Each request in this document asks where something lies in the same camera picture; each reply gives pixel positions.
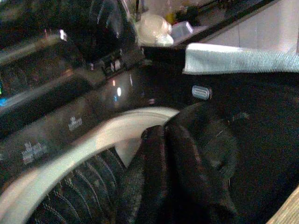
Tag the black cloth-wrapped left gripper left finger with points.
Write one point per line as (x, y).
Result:
(149, 177)

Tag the white towel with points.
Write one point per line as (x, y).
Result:
(233, 61)

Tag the clear plastic bag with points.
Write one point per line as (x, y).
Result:
(153, 29)

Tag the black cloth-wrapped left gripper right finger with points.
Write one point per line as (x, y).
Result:
(198, 149)

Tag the silver washer button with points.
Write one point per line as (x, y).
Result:
(201, 92)

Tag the yellow container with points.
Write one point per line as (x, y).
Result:
(171, 16)

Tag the black front-loading washing machine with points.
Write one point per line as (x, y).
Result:
(70, 98)

